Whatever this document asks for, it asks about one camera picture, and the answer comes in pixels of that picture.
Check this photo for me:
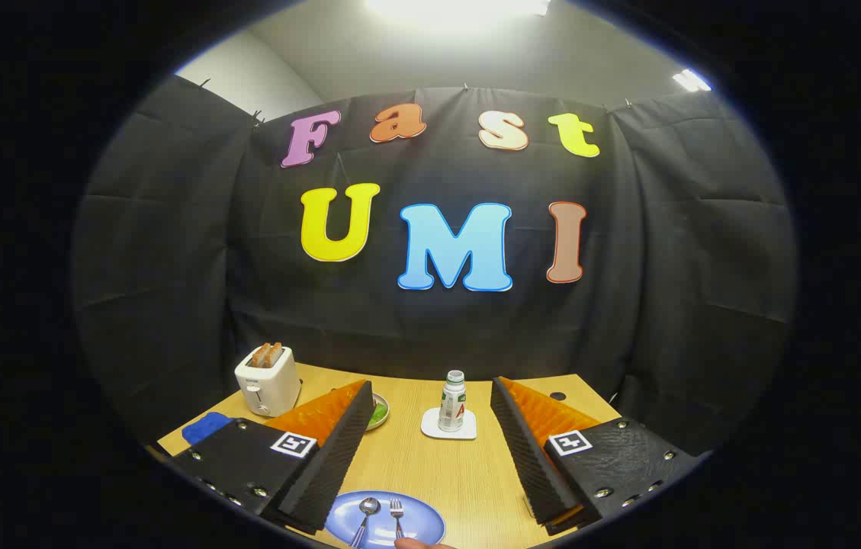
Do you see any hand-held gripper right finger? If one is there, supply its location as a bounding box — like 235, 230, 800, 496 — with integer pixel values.
490, 376, 705, 536

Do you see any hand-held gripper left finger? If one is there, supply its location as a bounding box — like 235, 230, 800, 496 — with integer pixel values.
168, 380, 376, 536

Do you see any spoon with blue checked handle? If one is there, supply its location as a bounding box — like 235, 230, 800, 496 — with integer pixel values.
349, 497, 381, 548

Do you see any plate of toy food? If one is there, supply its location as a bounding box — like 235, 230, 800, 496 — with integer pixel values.
365, 393, 390, 432

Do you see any small clear drink bottle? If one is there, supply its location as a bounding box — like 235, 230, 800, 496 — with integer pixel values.
438, 370, 467, 433

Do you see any white toaster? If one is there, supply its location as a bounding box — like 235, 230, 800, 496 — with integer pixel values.
234, 342, 302, 418

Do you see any white square coaster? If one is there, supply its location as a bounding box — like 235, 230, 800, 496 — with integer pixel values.
421, 407, 478, 441

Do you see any blue round plate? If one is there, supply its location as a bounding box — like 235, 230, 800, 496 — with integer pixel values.
324, 490, 447, 548

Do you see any blue folded cloth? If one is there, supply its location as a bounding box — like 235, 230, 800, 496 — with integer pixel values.
182, 412, 234, 445

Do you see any small ceiling light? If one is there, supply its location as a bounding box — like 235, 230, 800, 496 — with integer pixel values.
673, 69, 713, 93

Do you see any large ceiling light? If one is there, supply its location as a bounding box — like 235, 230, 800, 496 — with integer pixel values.
365, 0, 553, 24

